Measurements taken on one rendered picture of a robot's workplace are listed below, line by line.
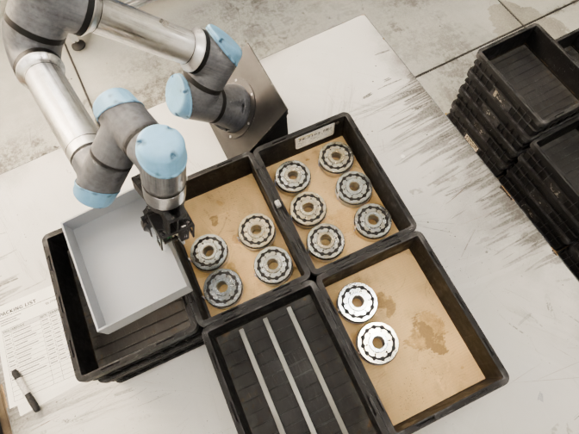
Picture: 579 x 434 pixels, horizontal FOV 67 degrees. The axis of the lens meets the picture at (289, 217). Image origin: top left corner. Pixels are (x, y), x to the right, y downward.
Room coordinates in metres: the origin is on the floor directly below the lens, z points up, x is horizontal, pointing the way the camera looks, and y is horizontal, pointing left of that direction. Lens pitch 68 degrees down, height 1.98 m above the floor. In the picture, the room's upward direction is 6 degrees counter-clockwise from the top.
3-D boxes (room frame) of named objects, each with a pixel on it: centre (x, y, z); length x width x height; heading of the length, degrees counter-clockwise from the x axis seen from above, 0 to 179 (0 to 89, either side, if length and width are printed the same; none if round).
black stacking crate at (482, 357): (0.12, -0.25, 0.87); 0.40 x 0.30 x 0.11; 19
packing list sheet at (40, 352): (0.20, 0.76, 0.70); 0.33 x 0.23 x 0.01; 22
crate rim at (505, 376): (0.12, -0.25, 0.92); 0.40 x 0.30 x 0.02; 19
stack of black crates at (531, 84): (1.05, -1.02, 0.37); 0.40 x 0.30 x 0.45; 22
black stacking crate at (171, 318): (0.30, 0.45, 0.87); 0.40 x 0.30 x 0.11; 19
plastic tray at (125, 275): (0.32, 0.37, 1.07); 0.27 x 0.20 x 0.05; 22
